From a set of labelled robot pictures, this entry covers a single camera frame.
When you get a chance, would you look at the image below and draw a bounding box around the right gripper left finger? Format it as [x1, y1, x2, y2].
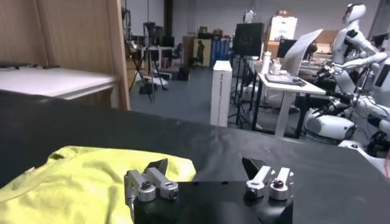
[123, 158, 180, 205]

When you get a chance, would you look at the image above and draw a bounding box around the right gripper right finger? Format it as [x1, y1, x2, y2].
[241, 156, 295, 201]

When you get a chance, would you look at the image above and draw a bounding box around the yellow-green t-shirt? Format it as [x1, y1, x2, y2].
[0, 145, 197, 224]

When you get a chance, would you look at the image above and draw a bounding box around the black tablecloth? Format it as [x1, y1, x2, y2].
[0, 89, 390, 224]

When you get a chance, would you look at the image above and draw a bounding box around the white robot wheeled base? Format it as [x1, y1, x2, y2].
[303, 108, 357, 141]

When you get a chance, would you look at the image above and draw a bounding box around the black tripod stand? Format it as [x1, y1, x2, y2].
[228, 54, 254, 129]

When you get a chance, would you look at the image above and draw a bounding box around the tall white cardboard box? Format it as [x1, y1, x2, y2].
[209, 60, 233, 128]

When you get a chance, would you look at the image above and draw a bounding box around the white height-adjustable desk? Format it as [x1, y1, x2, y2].
[251, 71, 327, 138]

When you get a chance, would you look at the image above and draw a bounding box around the grey laptop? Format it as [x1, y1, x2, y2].
[264, 74, 307, 87]

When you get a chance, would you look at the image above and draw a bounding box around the black bag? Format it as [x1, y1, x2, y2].
[178, 66, 190, 82]

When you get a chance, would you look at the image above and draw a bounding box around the white cup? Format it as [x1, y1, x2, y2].
[271, 60, 283, 75]

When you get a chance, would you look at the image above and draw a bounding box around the white bottle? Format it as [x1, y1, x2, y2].
[260, 51, 272, 75]

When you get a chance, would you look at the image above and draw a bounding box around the white curved panel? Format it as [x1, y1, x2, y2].
[282, 29, 324, 77]

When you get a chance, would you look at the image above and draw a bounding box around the black monitor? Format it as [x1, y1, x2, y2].
[232, 23, 265, 57]

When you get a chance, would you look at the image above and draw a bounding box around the white table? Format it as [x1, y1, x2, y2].
[0, 66, 118, 101]

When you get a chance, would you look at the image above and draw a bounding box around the white humanoid robot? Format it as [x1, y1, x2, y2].
[316, 2, 389, 95]
[328, 57, 390, 147]

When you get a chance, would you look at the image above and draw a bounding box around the wooden partition screen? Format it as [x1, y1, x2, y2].
[0, 0, 131, 111]

